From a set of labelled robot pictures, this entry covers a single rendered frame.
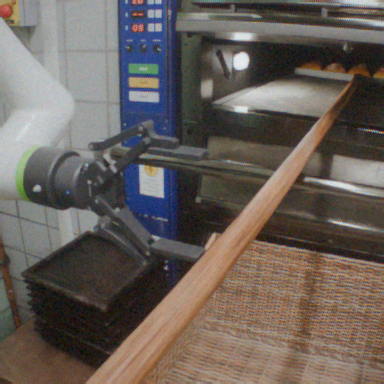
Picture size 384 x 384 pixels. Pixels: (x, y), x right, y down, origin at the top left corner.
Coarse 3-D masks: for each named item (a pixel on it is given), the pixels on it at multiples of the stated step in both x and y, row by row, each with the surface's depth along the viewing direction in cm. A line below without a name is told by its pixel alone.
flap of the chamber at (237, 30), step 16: (192, 32) 96; (208, 32) 94; (224, 32) 91; (240, 32) 89; (256, 32) 87; (272, 32) 86; (288, 32) 84; (304, 32) 83; (320, 32) 82; (336, 32) 80; (352, 32) 79; (368, 32) 78; (368, 48) 89
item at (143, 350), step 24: (312, 144) 78; (288, 168) 65; (264, 192) 56; (240, 216) 51; (264, 216) 52; (240, 240) 46; (216, 264) 42; (192, 288) 38; (216, 288) 41; (168, 312) 35; (192, 312) 36; (144, 336) 32; (168, 336) 33; (120, 360) 29; (144, 360) 30
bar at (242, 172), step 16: (144, 160) 83; (160, 160) 81; (176, 160) 80; (208, 160) 78; (224, 176) 77; (240, 176) 76; (256, 176) 74; (304, 176) 72; (320, 176) 71; (304, 192) 72; (320, 192) 71; (336, 192) 69; (352, 192) 68; (368, 192) 67
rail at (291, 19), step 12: (180, 12) 93; (192, 12) 92; (204, 12) 91; (216, 12) 90; (228, 12) 89; (240, 12) 88; (252, 12) 87; (300, 24) 83; (312, 24) 82; (324, 24) 81; (336, 24) 80; (348, 24) 79; (360, 24) 78; (372, 24) 77
